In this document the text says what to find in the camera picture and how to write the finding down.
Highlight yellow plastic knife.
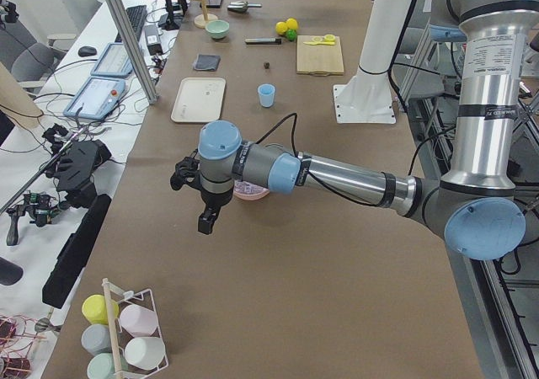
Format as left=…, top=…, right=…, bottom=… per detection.
left=302, top=40, right=336, bottom=45

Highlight green lime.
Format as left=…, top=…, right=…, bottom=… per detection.
left=286, top=29, right=297, bottom=42

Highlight folded dark grey cloth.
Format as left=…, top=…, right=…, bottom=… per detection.
left=193, top=54, right=221, bottom=72

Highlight lemon slice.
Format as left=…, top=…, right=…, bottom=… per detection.
left=323, top=34, right=336, bottom=42

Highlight aluminium frame post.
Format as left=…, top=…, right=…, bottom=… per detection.
left=105, top=0, right=158, bottom=105

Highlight beige rectangular tray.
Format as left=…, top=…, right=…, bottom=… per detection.
left=170, top=77, right=226, bottom=123

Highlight black long bar device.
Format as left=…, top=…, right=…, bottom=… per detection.
left=42, top=194, right=111, bottom=309

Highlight blue teach pendant near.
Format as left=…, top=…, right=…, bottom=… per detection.
left=63, top=77, right=125, bottom=120

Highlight white cup in rack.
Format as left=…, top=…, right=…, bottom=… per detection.
left=124, top=337, right=165, bottom=371

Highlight white wire cup rack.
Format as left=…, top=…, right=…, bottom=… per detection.
left=102, top=278, right=169, bottom=378

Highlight pink cup in rack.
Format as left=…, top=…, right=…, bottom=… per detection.
left=120, top=304, right=158, bottom=337

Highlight pink bowl of ice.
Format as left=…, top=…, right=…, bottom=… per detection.
left=233, top=181, right=270, bottom=201

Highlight grey office chair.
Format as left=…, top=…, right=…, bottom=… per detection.
left=1, top=23, right=77, bottom=97

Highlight blue teach pendant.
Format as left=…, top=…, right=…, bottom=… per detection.
left=63, top=77, right=125, bottom=120
left=90, top=43, right=133, bottom=78

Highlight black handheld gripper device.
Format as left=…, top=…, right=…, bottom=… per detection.
left=45, top=140, right=111, bottom=208

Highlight small black box device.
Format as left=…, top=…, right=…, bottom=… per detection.
left=144, top=24, right=163, bottom=56

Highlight yellow lemon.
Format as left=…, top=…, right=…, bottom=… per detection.
left=286, top=18, right=299, bottom=30
left=275, top=21, right=288, bottom=35

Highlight blue teach pendant far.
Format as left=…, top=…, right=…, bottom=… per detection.
left=90, top=43, right=133, bottom=78

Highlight wooden cup tree stand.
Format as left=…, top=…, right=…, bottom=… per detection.
left=191, top=0, right=218, bottom=29

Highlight black keyboard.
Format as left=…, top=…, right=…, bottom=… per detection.
left=125, top=5, right=147, bottom=41

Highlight grey cup in rack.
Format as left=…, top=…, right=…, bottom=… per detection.
left=81, top=323, right=111, bottom=356

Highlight black computer mouse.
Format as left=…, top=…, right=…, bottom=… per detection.
left=77, top=45, right=97, bottom=57

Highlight light blue plastic cup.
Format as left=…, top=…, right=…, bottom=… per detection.
left=257, top=83, right=275, bottom=108

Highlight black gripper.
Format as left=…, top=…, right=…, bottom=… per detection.
left=197, top=173, right=234, bottom=233

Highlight steel ice scoop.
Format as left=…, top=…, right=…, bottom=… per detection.
left=227, top=1, right=263, bottom=13

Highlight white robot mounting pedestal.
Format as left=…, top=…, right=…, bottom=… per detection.
left=334, top=0, right=414, bottom=124

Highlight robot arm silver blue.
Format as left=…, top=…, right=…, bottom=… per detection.
left=195, top=0, right=538, bottom=260

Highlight mint green bowl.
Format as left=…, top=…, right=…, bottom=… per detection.
left=205, top=19, right=230, bottom=40

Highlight yellow cup in rack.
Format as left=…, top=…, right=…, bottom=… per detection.
left=82, top=294, right=108, bottom=325

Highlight mint cup in rack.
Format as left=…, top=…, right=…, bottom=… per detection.
left=86, top=353, right=115, bottom=379

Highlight wooden cutting board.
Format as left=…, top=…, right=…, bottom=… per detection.
left=296, top=35, right=344, bottom=76

